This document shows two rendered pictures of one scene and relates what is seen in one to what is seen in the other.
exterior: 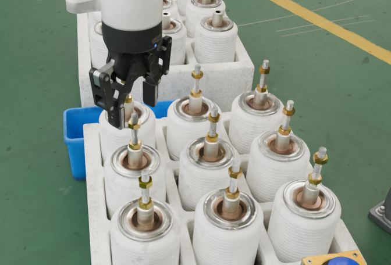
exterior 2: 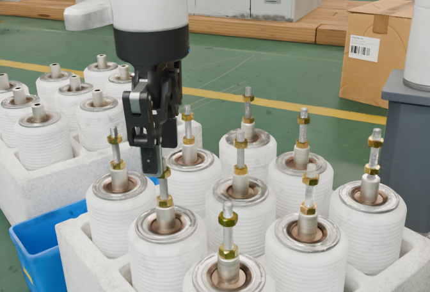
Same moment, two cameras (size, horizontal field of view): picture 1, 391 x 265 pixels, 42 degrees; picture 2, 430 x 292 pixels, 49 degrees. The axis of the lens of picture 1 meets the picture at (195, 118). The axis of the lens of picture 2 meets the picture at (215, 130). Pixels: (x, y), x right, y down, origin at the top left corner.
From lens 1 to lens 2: 0.31 m
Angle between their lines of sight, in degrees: 24
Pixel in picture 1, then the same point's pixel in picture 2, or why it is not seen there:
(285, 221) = (361, 225)
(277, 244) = (354, 262)
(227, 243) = (328, 267)
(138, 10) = (173, 0)
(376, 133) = not seen: hidden behind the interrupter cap
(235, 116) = (231, 157)
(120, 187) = (166, 259)
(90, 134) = (71, 232)
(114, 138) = (118, 216)
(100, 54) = (36, 150)
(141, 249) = not seen: outside the picture
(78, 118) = (27, 234)
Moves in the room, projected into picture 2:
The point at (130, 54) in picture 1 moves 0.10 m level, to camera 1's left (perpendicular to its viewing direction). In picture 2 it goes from (159, 70) to (55, 84)
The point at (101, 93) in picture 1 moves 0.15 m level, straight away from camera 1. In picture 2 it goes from (143, 122) to (80, 82)
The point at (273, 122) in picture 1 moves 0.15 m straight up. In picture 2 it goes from (272, 150) to (276, 59)
